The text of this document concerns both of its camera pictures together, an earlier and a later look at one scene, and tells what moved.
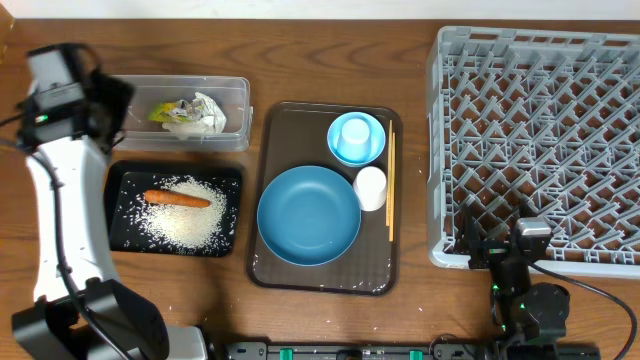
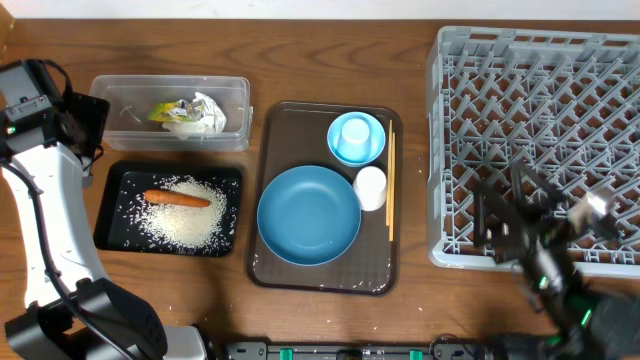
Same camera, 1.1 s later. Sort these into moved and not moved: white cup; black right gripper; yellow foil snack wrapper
Moved: black right gripper
Not moved: white cup; yellow foil snack wrapper
